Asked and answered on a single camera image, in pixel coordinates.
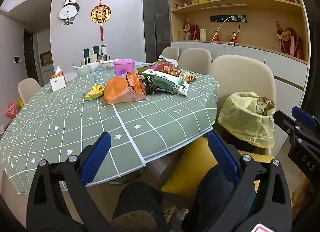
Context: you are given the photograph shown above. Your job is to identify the person's right leg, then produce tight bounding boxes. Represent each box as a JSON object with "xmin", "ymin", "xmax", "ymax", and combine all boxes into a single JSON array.
[{"xmin": 182, "ymin": 164, "xmax": 256, "ymax": 232}]

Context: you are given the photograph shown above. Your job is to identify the orange plastic bag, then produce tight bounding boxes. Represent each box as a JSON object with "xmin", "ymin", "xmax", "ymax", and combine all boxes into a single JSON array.
[{"xmin": 103, "ymin": 72, "xmax": 148, "ymax": 105}]

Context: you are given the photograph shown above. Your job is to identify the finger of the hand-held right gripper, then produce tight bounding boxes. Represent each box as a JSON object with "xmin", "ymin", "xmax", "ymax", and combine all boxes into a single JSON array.
[
  {"xmin": 291, "ymin": 106, "xmax": 320, "ymax": 130},
  {"xmin": 273, "ymin": 110, "xmax": 303, "ymax": 135}
]

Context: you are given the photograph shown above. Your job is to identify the red gold knot ornament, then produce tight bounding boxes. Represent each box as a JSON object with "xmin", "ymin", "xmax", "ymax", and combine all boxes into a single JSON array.
[{"xmin": 90, "ymin": 0, "xmax": 111, "ymax": 42}]

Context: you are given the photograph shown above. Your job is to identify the beige chair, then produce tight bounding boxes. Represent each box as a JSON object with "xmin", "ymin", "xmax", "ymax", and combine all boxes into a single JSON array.
[
  {"xmin": 17, "ymin": 78, "xmax": 42, "ymax": 106},
  {"xmin": 209, "ymin": 54, "xmax": 277, "ymax": 155},
  {"xmin": 161, "ymin": 46, "xmax": 180, "ymax": 62},
  {"xmin": 178, "ymin": 48, "xmax": 212, "ymax": 74}
]

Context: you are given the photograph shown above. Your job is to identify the yellow snack packet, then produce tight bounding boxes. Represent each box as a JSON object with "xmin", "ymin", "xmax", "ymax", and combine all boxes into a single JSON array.
[{"xmin": 182, "ymin": 72, "xmax": 198, "ymax": 83}]

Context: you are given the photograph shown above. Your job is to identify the panda wall clock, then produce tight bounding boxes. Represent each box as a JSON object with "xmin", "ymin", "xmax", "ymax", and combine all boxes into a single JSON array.
[{"xmin": 59, "ymin": 0, "xmax": 81, "ymax": 27}]

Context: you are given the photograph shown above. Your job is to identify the yellow cushion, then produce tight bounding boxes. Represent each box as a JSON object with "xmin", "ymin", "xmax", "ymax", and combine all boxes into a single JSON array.
[{"xmin": 161, "ymin": 137, "xmax": 275, "ymax": 194}]

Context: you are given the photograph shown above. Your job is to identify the black cable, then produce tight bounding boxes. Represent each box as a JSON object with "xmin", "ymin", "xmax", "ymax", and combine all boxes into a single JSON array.
[{"xmin": 233, "ymin": 21, "xmax": 242, "ymax": 48}]

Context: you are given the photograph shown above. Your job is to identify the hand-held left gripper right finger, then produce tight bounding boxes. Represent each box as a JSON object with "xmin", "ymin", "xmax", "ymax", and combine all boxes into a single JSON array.
[{"xmin": 207, "ymin": 130, "xmax": 293, "ymax": 232}]

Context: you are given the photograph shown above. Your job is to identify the red gift bag with doll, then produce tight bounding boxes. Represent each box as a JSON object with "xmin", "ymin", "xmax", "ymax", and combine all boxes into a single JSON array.
[{"xmin": 276, "ymin": 21, "xmax": 304, "ymax": 59}]

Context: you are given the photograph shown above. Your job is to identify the dark red bag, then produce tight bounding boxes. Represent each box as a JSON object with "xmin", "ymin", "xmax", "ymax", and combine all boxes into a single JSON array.
[{"xmin": 191, "ymin": 24, "xmax": 201, "ymax": 41}]

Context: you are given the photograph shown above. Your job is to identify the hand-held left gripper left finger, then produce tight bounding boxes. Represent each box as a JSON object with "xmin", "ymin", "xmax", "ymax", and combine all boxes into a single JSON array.
[{"xmin": 26, "ymin": 131, "xmax": 112, "ymax": 232}]

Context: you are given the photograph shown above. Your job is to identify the yellow snack wrapper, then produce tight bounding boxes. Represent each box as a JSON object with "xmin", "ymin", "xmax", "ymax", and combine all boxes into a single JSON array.
[{"xmin": 83, "ymin": 85, "xmax": 106, "ymax": 101}]

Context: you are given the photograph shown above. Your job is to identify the white cable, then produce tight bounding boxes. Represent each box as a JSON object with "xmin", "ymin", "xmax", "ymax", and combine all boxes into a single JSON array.
[{"xmin": 211, "ymin": 18, "xmax": 233, "ymax": 47}]

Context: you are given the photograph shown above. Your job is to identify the brown patterned packet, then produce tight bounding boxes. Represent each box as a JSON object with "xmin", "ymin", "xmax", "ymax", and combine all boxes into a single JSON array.
[{"xmin": 255, "ymin": 96, "xmax": 276, "ymax": 116}]

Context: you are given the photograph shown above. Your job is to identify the black power strip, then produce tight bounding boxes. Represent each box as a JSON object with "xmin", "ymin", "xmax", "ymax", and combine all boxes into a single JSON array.
[{"xmin": 210, "ymin": 14, "xmax": 248, "ymax": 22}]

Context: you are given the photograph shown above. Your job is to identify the small white bowl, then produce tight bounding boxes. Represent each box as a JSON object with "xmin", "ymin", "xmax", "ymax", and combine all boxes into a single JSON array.
[{"xmin": 74, "ymin": 65, "xmax": 91, "ymax": 77}]

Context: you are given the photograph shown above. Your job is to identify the olive green packet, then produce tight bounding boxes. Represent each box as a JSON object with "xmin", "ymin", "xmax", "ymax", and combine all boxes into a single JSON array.
[{"xmin": 136, "ymin": 65, "xmax": 153, "ymax": 74}]

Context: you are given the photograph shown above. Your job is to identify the red snack bag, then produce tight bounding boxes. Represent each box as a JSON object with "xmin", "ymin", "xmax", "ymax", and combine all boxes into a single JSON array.
[{"xmin": 152, "ymin": 61, "xmax": 182, "ymax": 78}]

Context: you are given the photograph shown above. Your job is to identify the white striped bag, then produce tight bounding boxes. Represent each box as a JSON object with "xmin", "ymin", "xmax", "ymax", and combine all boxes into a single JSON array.
[{"xmin": 156, "ymin": 55, "xmax": 178, "ymax": 67}]

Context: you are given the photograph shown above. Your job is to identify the dark bin with yellow bag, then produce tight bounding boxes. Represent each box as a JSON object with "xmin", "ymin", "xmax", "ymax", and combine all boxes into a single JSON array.
[{"xmin": 217, "ymin": 91, "xmax": 276, "ymax": 153}]

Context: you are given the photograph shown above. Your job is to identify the large flower pattern bowl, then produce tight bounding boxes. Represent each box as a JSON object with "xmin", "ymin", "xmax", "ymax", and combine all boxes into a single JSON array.
[{"xmin": 98, "ymin": 59, "xmax": 118, "ymax": 71}]

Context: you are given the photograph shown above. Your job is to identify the white orange tissue box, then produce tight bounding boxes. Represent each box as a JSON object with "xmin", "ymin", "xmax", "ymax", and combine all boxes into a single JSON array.
[{"xmin": 49, "ymin": 66, "xmax": 67, "ymax": 92}]

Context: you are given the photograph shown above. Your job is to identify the black snack wrapper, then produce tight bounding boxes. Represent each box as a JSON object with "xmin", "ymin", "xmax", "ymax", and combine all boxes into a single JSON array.
[{"xmin": 144, "ymin": 83, "xmax": 157, "ymax": 95}]

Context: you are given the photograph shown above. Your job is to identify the pink plastic bag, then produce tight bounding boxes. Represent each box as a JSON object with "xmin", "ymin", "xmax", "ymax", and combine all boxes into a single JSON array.
[{"xmin": 5, "ymin": 101, "xmax": 18, "ymax": 118}]

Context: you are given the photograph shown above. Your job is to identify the wooden shelf unit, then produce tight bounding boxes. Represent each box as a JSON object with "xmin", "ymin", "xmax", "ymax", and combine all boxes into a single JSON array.
[{"xmin": 166, "ymin": 0, "xmax": 311, "ymax": 66}]

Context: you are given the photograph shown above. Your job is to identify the green white food bag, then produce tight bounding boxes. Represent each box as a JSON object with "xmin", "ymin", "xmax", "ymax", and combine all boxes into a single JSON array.
[{"xmin": 141, "ymin": 69, "xmax": 190, "ymax": 97}]

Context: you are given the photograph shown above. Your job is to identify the dark glass cabinet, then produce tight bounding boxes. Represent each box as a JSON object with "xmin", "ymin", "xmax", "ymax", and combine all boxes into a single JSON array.
[{"xmin": 142, "ymin": 0, "xmax": 172, "ymax": 63}]

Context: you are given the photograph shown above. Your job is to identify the purple toy bin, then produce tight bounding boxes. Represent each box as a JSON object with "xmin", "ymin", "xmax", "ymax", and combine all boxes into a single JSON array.
[{"xmin": 113, "ymin": 59, "xmax": 136, "ymax": 77}]

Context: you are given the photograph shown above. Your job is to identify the person's leg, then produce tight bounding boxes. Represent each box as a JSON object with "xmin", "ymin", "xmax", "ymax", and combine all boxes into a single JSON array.
[
  {"xmin": 182, "ymin": 164, "xmax": 256, "ymax": 232},
  {"xmin": 112, "ymin": 181, "xmax": 164, "ymax": 232}
]

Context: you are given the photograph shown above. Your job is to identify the dark door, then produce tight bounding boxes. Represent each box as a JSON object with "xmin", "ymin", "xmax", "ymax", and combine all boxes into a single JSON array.
[{"xmin": 23, "ymin": 28, "xmax": 38, "ymax": 81}]

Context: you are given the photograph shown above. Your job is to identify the person's left leg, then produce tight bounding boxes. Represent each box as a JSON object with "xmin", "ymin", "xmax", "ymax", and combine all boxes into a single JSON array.
[{"xmin": 112, "ymin": 181, "xmax": 164, "ymax": 232}]

